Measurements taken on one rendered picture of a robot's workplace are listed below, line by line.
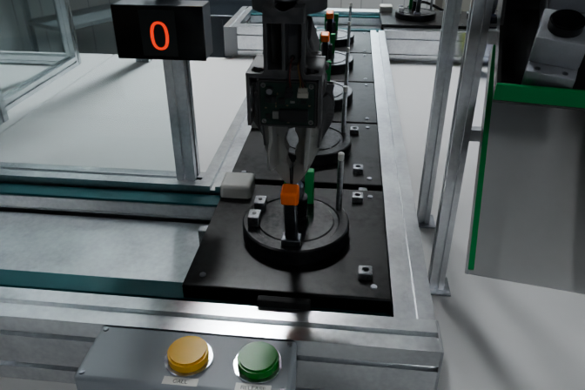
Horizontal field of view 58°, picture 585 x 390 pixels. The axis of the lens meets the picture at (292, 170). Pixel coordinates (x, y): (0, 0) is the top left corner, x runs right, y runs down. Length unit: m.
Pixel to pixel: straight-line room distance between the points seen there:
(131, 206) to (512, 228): 0.55
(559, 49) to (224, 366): 0.43
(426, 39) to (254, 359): 1.43
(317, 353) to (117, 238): 0.38
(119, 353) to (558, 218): 0.49
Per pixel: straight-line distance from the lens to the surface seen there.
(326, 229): 0.68
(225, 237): 0.70
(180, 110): 0.81
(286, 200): 0.59
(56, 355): 0.69
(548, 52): 0.55
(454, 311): 0.78
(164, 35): 0.73
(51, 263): 0.81
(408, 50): 1.82
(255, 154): 0.91
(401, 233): 0.75
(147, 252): 0.79
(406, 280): 0.67
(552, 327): 0.81
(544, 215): 0.66
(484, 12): 0.64
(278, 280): 0.63
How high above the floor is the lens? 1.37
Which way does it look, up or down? 28 degrees down
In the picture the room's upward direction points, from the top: straight up
